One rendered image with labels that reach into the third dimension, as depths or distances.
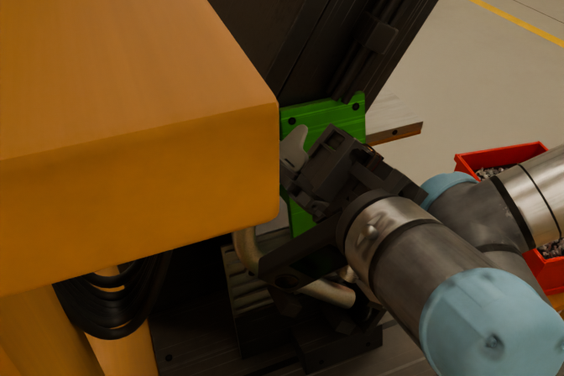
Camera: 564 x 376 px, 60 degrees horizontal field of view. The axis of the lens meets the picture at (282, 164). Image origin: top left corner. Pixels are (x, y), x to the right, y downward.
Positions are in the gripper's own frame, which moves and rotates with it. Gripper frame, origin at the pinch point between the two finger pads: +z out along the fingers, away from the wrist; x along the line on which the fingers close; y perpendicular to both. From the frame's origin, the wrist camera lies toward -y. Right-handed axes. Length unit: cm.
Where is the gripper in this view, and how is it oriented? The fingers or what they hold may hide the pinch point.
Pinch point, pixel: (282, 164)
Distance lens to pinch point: 57.9
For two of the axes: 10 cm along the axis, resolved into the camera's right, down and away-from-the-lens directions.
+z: -3.5, -3.7, 8.6
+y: 6.0, -7.9, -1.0
